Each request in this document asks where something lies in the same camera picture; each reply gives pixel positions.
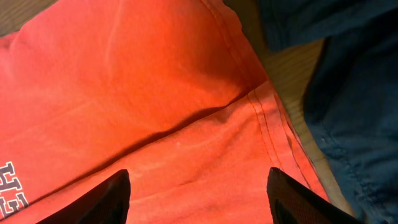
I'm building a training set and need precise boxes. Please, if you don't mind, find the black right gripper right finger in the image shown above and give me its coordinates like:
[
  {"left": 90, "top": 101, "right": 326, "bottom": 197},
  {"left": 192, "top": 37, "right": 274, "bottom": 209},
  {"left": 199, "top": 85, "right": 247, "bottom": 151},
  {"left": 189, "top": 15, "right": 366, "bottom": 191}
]
[{"left": 267, "top": 167, "right": 361, "bottom": 224}]

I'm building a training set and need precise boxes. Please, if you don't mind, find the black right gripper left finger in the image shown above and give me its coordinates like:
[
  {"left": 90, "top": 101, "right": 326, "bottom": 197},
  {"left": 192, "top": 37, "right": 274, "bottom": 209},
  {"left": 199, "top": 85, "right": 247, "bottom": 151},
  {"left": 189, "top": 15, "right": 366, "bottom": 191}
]
[{"left": 39, "top": 169, "right": 131, "bottom": 224}]

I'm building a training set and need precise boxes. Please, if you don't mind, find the red printed t-shirt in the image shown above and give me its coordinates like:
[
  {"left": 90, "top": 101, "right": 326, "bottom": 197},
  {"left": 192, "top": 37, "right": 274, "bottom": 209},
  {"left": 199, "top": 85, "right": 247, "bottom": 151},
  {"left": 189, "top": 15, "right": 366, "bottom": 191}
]
[{"left": 1, "top": 0, "right": 326, "bottom": 223}]

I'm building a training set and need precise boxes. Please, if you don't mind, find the navy blue garment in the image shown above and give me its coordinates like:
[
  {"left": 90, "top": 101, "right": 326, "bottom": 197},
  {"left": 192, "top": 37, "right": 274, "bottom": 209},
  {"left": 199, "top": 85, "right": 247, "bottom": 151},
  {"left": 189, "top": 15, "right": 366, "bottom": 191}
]
[{"left": 259, "top": 0, "right": 397, "bottom": 223}]

